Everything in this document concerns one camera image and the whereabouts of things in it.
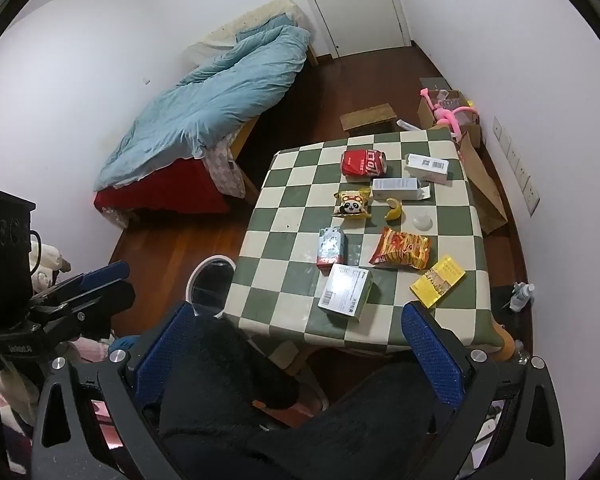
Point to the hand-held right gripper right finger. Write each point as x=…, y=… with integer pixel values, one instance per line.
x=435, y=357

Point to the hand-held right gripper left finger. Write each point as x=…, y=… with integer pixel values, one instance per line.
x=164, y=357

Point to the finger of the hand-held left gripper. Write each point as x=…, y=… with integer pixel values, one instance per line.
x=105, y=310
x=105, y=272

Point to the white round trash bin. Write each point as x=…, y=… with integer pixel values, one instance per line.
x=196, y=270

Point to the orange snack bag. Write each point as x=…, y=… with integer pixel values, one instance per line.
x=401, y=249

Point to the banana peel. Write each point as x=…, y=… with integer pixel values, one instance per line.
x=393, y=210

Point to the white long carton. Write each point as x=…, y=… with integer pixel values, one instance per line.
x=397, y=189

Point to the yellow panda snack packet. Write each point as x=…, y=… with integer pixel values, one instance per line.
x=352, y=203

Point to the red soda can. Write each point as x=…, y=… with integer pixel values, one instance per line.
x=364, y=162

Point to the pink fuzzy cloth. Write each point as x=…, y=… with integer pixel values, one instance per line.
x=92, y=350

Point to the yellow flat box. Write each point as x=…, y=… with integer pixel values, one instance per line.
x=437, y=280

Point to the person's right leg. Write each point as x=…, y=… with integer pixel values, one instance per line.
x=380, y=435

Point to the red bed sheet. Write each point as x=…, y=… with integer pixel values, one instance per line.
x=170, y=190

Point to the white spray bottle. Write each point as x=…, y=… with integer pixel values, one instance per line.
x=521, y=296

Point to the white flat box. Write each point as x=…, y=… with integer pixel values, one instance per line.
x=346, y=291

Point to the silver and red packet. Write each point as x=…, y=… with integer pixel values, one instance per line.
x=331, y=249

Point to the grey patterned bed sheet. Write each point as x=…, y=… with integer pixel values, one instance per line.
x=225, y=167

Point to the brown paper bag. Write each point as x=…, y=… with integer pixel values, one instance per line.
x=482, y=190

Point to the green checkered tablecloth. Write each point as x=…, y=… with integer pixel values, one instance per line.
x=290, y=220

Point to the white box with barcode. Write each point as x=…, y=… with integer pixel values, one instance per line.
x=427, y=167

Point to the light blue duvet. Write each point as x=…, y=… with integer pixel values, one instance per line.
x=215, y=105

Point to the pink plush toy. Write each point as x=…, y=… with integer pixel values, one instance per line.
x=447, y=116

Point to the cardboard box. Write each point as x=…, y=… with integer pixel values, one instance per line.
x=430, y=110

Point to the small wooden stool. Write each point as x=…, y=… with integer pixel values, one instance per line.
x=369, y=116

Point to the cream mattress cover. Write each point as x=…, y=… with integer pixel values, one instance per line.
x=250, y=25

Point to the white door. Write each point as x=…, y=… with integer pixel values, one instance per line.
x=355, y=5

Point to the wooden bed frame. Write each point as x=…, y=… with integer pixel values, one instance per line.
x=245, y=132

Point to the white wall socket row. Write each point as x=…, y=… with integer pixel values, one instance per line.
x=517, y=165

